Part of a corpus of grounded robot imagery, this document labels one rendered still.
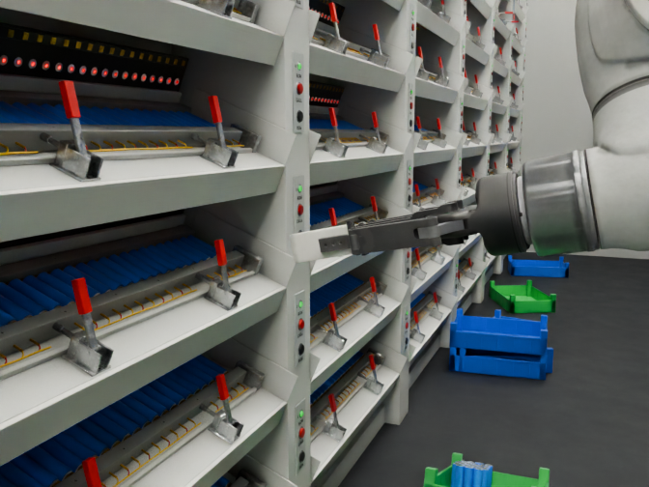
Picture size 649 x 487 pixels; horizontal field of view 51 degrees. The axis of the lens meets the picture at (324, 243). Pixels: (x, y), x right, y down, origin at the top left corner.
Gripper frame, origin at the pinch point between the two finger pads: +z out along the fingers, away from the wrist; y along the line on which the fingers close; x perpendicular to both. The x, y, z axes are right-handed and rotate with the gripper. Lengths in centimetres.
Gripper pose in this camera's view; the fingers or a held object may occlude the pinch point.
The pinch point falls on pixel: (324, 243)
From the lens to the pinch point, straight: 69.7
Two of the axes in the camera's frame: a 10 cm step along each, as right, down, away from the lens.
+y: 3.7, -1.5, 9.2
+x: -1.9, -9.8, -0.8
